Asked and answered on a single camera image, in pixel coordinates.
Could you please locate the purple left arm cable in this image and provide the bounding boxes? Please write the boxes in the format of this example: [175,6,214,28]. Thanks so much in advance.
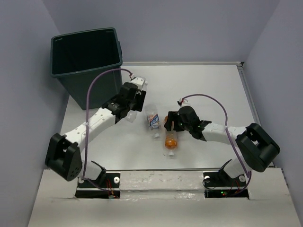
[81,68,133,193]

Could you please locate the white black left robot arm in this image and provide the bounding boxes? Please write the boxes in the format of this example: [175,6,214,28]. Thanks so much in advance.
[45,77,147,187]

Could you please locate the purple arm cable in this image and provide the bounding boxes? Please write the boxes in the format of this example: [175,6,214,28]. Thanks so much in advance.
[182,94,252,196]
[81,68,133,193]

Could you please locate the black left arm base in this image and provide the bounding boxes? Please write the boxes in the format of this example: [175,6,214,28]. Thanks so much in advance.
[75,171,121,199]

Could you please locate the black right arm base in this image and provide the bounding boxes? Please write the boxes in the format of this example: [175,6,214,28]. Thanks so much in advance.
[202,168,249,199]

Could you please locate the dark green plastic bin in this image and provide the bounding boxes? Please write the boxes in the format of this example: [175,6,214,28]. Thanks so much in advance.
[50,27,123,110]

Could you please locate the large orange label bottle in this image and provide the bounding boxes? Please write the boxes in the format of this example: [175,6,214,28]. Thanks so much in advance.
[164,122,178,158]

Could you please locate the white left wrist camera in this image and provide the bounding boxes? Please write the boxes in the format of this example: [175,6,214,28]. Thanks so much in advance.
[130,74,148,91]

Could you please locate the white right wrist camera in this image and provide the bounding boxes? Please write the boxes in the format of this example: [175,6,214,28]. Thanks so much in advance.
[177,98,191,108]

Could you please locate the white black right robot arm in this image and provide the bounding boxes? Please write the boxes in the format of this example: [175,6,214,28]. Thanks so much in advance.
[164,106,280,185]

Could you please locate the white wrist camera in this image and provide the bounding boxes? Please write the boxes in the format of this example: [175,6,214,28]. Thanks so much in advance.
[130,74,148,91]
[177,98,191,108]

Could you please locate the clear bottle white blue label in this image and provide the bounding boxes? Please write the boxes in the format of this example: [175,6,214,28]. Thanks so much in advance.
[144,104,160,139]

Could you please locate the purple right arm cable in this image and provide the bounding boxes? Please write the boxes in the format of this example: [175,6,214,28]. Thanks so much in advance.
[182,94,252,196]

